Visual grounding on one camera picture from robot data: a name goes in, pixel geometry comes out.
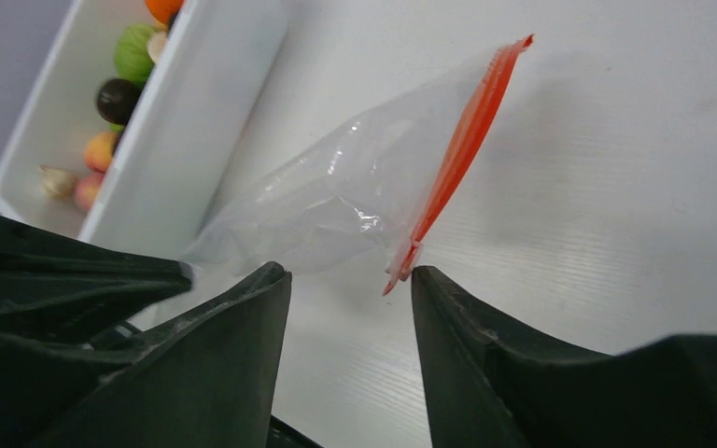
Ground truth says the peach lower left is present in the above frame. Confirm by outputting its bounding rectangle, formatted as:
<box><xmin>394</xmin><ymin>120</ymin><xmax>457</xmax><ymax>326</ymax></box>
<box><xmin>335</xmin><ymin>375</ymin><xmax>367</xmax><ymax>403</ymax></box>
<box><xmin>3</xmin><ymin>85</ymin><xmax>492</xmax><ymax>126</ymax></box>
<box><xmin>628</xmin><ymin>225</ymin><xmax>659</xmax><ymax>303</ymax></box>
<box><xmin>83</xmin><ymin>131</ymin><xmax>120</xmax><ymax>173</ymax></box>

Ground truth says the clear red-zipper bag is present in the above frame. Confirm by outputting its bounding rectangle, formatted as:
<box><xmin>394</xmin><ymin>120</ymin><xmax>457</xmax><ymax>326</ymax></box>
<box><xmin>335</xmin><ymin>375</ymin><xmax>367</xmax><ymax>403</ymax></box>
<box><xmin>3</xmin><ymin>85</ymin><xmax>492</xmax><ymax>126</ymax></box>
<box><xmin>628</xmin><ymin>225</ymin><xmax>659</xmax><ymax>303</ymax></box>
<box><xmin>184</xmin><ymin>35</ymin><xmax>534</xmax><ymax>288</ymax></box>

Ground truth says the orange fruit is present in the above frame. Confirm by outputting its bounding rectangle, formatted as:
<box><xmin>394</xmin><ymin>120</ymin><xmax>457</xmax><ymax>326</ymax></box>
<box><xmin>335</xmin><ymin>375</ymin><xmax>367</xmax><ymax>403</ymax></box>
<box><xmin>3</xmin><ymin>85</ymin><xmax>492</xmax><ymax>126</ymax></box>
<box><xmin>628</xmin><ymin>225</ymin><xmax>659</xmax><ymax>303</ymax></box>
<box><xmin>144</xmin><ymin>0</ymin><xmax>184</xmax><ymax>25</ymax></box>

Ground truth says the white plastic bin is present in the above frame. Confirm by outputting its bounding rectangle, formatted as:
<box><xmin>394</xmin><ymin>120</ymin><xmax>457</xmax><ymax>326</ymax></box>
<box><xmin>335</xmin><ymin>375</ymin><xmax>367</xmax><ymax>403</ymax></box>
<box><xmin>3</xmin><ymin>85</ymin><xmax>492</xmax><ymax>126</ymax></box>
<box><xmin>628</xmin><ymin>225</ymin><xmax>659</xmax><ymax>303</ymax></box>
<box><xmin>0</xmin><ymin>1</ymin><xmax>288</xmax><ymax>259</ymax></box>

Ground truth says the green cabbage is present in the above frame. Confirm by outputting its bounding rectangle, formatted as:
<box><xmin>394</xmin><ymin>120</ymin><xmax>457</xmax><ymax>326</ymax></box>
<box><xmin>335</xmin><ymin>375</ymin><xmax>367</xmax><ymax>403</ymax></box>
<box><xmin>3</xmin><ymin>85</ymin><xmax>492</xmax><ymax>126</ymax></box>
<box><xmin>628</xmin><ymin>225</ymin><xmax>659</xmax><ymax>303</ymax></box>
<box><xmin>113</xmin><ymin>23</ymin><xmax>156</xmax><ymax>87</ymax></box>

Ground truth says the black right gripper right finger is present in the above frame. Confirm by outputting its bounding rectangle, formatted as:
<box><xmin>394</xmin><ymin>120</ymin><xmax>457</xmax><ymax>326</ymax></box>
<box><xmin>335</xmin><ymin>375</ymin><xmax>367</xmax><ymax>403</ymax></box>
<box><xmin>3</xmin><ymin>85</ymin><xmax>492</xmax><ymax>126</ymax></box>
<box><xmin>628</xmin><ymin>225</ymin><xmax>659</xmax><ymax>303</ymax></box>
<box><xmin>411</xmin><ymin>266</ymin><xmax>717</xmax><ymax>447</ymax></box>

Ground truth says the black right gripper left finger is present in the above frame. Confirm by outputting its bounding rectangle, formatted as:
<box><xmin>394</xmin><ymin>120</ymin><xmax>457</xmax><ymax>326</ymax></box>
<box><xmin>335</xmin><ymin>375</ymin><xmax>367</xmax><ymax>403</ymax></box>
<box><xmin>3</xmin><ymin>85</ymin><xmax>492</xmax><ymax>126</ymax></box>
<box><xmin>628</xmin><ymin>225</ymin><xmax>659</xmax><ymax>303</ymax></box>
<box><xmin>29</xmin><ymin>262</ymin><xmax>292</xmax><ymax>447</ymax></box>

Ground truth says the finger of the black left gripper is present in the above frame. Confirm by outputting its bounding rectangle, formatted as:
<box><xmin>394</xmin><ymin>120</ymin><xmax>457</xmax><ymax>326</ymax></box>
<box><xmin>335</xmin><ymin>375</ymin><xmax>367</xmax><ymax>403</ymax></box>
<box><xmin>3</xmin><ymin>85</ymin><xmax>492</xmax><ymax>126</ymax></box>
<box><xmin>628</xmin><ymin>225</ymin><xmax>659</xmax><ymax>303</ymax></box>
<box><xmin>0</xmin><ymin>216</ymin><xmax>192</xmax><ymax>344</ymax></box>

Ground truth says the garlic bulb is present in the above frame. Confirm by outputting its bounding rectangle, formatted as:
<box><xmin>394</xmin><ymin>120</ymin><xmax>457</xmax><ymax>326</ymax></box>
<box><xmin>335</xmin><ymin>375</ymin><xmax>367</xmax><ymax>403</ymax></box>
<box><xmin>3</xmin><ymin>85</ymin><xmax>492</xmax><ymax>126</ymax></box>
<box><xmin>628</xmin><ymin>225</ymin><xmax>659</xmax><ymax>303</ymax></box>
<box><xmin>38</xmin><ymin>165</ymin><xmax>79</xmax><ymax>200</ymax></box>

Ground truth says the dark plum left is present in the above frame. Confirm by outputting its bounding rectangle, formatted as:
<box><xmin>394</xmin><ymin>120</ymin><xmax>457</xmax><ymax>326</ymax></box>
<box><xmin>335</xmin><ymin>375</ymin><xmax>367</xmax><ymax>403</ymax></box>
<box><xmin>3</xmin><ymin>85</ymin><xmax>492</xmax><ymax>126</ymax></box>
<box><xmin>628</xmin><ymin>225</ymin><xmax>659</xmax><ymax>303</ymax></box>
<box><xmin>95</xmin><ymin>77</ymin><xmax>142</xmax><ymax>125</ymax></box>

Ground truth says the sliced mushroom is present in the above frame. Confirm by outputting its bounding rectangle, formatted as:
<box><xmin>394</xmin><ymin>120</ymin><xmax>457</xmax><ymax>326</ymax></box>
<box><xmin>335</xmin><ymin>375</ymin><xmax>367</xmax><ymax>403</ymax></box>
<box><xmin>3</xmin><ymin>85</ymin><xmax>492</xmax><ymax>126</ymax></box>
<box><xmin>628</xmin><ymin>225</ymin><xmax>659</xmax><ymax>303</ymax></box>
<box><xmin>146</xmin><ymin>31</ymin><xmax>167</xmax><ymax>64</ymax></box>

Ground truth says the pink peach bottom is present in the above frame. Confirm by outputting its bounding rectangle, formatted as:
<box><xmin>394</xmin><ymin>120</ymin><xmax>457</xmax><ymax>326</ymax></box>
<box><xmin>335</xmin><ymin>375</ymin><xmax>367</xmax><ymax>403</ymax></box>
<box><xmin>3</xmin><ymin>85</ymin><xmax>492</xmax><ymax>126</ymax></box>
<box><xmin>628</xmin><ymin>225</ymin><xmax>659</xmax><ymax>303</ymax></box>
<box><xmin>74</xmin><ymin>172</ymin><xmax>105</xmax><ymax>213</ymax></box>

